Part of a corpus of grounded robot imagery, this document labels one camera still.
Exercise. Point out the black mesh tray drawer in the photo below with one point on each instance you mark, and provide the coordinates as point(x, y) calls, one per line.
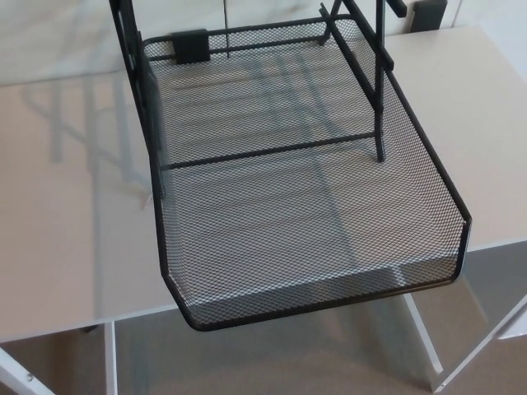
point(288, 226)

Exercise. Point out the white cabinet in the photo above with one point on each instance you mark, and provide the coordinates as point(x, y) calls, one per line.
point(62, 33)

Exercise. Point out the white metal-frame table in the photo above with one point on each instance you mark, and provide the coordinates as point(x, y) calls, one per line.
point(62, 205)

